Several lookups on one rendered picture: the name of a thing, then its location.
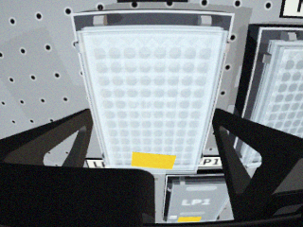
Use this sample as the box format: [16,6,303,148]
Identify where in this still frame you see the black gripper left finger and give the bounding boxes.
[0,109,94,167]

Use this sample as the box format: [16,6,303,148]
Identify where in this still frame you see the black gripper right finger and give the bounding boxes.
[212,108,303,219]

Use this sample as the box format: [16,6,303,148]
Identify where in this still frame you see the light grey flat base plate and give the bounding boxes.
[0,0,303,139]

